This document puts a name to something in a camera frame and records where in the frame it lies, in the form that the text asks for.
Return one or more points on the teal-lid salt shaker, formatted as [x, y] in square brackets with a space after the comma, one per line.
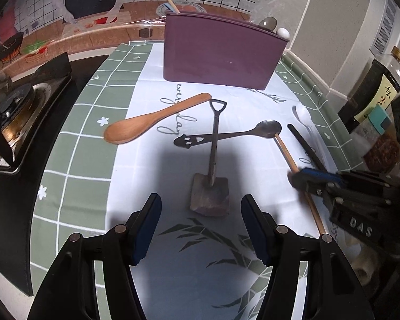
[380, 116]

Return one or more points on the white vent grille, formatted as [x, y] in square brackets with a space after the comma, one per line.
[385, 23]

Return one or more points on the dark soy sauce bottle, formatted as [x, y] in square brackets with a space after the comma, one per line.
[370, 90]

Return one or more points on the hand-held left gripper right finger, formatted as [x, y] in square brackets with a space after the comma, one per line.
[255, 230]

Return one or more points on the white ball-end utensil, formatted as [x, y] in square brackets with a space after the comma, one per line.
[282, 33]

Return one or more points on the beige paper roll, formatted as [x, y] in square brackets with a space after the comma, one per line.
[366, 268]

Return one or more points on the white plastic spoon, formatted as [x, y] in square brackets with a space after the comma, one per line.
[301, 113]

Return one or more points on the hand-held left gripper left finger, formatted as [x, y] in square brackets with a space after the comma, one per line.
[148, 226]

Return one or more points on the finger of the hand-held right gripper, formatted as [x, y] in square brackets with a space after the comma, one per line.
[320, 176]
[300, 183]

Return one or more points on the grey metal spoon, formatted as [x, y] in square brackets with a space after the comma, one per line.
[268, 23]

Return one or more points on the black shovel-shaped spoon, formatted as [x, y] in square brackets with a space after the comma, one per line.
[208, 196]

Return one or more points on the yellow-lid chili jar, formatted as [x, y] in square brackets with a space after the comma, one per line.
[383, 150]

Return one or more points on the wooden spoon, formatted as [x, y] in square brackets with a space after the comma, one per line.
[126, 130]

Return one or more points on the purple utensil holder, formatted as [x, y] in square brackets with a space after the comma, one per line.
[220, 53]

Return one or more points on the green checked table mat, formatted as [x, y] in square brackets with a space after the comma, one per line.
[86, 160]

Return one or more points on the black gas stove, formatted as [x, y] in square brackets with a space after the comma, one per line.
[20, 206]

